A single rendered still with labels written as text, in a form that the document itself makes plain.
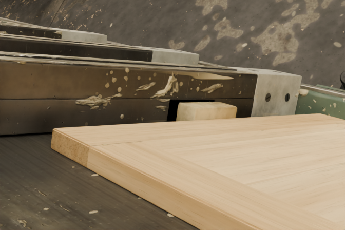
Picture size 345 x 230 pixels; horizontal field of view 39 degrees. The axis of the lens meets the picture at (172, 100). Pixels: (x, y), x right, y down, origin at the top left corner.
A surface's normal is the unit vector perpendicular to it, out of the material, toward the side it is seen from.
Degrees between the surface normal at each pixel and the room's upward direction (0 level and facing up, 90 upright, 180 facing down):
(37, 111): 90
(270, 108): 90
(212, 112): 90
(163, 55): 90
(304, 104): 31
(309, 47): 0
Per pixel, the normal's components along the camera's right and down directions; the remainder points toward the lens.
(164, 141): 0.44, -0.79
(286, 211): 0.15, -0.98
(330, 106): -0.70, 0.00
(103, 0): -0.53, -0.49
